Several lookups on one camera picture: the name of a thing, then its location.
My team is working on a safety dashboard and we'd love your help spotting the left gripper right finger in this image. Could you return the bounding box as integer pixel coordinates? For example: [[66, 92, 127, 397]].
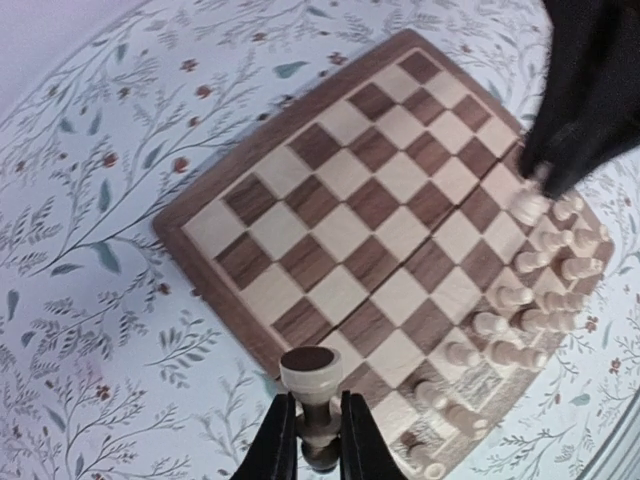
[[340, 390, 400, 480]]

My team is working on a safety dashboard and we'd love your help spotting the standing light pawn piece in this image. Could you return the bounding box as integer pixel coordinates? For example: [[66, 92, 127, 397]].
[[514, 251, 551, 274]]

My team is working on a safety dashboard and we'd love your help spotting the wooden chess board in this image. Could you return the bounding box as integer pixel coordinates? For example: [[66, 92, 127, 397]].
[[153, 29, 614, 479]]

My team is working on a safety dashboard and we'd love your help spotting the light wooden bishop piece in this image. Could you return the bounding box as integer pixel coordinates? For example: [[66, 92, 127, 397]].
[[560, 257, 604, 281]]

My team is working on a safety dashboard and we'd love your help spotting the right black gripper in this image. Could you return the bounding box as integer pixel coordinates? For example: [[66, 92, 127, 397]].
[[519, 0, 639, 198]]

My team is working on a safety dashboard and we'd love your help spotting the light wooden king piece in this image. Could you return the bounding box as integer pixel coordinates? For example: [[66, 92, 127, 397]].
[[490, 341, 549, 369]]

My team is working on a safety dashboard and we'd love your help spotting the aluminium front rail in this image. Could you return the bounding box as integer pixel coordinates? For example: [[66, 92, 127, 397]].
[[594, 392, 639, 480]]

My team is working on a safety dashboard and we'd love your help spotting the floral patterned table mat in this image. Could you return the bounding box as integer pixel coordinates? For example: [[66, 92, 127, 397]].
[[1, 1, 639, 479]]

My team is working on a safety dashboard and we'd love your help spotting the light wooden pawn piece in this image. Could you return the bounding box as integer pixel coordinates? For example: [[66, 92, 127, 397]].
[[414, 381, 448, 410]]

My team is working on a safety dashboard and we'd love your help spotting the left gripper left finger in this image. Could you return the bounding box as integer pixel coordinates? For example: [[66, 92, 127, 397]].
[[234, 393, 296, 480]]

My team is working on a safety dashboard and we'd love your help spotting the light wooden rook piece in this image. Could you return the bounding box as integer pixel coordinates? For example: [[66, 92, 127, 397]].
[[573, 225, 610, 250]]

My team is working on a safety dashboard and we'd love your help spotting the light wooden queen piece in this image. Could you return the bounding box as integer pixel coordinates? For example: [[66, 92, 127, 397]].
[[520, 309, 576, 333]]

